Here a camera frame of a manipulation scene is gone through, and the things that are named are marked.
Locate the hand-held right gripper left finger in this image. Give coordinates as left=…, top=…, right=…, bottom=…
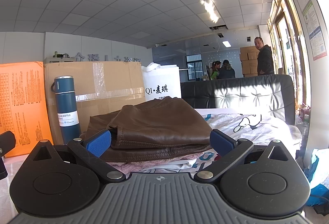
left=27, top=130, right=127, bottom=184

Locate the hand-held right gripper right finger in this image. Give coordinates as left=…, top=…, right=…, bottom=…
left=193, top=129, right=299, bottom=185

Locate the brown leather garment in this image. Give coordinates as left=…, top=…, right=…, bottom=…
left=78, top=99, right=215, bottom=163

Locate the white cartoon printed blanket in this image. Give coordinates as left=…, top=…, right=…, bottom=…
left=139, top=108, right=302, bottom=179

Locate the pink knit garment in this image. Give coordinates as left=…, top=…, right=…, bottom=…
left=107, top=151, right=206, bottom=176

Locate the orange printed board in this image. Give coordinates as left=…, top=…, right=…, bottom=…
left=0, top=61, right=54, bottom=158

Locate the blue vacuum bottle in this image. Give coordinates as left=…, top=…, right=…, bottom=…
left=51, top=76, right=82, bottom=145

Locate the black tufted headboard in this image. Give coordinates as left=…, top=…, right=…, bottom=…
left=181, top=74, right=295, bottom=125

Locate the large cardboard box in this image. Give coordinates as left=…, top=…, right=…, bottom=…
left=44, top=60, right=146, bottom=145

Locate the barred background window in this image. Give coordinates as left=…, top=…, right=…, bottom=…
left=185, top=55, right=204, bottom=80

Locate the stack of cardboard boxes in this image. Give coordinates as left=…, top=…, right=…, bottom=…
left=240, top=46, right=261, bottom=78

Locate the white shopping bag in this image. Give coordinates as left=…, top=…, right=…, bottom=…
left=141, top=63, right=182, bottom=103

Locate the white glass-door cabinet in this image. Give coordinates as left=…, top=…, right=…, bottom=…
left=44, top=56, right=78, bottom=64

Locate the blue plastic bag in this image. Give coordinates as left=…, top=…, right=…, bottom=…
left=304, top=148, right=329, bottom=207

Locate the gold framed glass door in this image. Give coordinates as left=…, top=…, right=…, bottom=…
left=267, top=0, right=310, bottom=111

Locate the silver wall lettering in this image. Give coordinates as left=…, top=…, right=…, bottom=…
left=74, top=52, right=142, bottom=63

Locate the green bordered wall poster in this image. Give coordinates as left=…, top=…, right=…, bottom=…
left=302, top=1, right=328, bottom=61

